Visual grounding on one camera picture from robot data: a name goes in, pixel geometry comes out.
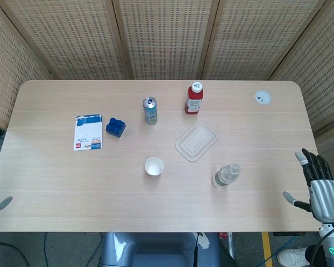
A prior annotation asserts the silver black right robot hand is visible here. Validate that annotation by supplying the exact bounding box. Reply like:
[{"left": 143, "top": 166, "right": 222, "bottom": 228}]
[{"left": 282, "top": 148, "right": 334, "bottom": 224}]

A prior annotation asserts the transparent plastic water bottle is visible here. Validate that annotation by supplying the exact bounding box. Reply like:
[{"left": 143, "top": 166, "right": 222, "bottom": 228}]
[{"left": 212, "top": 164, "right": 242, "bottom": 189}]

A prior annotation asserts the red juice bottle white cap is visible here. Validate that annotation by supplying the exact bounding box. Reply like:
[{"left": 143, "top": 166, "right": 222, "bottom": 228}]
[{"left": 184, "top": 81, "right": 205, "bottom": 115}]

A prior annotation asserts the white paper cup blue flower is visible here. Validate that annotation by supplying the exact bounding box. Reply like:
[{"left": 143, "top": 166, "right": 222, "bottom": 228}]
[{"left": 144, "top": 156, "right": 165, "bottom": 177}]

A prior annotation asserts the white sneaker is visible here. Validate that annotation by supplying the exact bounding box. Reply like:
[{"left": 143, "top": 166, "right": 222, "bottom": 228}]
[{"left": 276, "top": 247, "right": 312, "bottom": 267}]

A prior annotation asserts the beige container lid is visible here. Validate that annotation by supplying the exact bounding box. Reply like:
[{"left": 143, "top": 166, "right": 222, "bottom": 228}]
[{"left": 175, "top": 121, "right": 218, "bottom": 163}]

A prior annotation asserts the blue grey robot torso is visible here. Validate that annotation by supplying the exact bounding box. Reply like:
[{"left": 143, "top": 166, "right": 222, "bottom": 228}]
[{"left": 99, "top": 231, "right": 221, "bottom": 267}]

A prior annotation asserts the light blue drink can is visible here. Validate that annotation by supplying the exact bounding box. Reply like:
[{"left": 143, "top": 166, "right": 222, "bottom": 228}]
[{"left": 143, "top": 96, "right": 159, "bottom": 126}]

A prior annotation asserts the blue toy building block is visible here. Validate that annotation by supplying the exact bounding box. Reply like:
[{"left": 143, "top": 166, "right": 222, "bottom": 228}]
[{"left": 105, "top": 117, "right": 127, "bottom": 139}]

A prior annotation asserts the woven wooden folding screen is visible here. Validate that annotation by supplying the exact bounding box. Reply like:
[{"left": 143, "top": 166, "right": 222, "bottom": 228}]
[{"left": 0, "top": 0, "right": 334, "bottom": 137}]

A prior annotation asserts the white blue cardboard package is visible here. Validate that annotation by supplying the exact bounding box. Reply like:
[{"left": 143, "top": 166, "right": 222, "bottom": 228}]
[{"left": 72, "top": 113, "right": 104, "bottom": 152}]

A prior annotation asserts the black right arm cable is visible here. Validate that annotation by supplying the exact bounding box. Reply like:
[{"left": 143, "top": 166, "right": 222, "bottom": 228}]
[{"left": 313, "top": 222, "right": 334, "bottom": 267}]

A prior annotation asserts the white round cable grommet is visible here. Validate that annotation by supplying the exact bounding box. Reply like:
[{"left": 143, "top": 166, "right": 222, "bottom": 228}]
[{"left": 254, "top": 90, "right": 273, "bottom": 105}]

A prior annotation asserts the black cable on torso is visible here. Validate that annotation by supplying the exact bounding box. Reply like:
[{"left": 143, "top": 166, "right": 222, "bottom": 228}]
[{"left": 193, "top": 233, "right": 202, "bottom": 267}]

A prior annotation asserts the black floor cable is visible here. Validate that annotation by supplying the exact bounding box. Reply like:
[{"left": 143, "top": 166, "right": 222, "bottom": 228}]
[{"left": 0, "top": 232, "right": 50, "bottom": 267}]

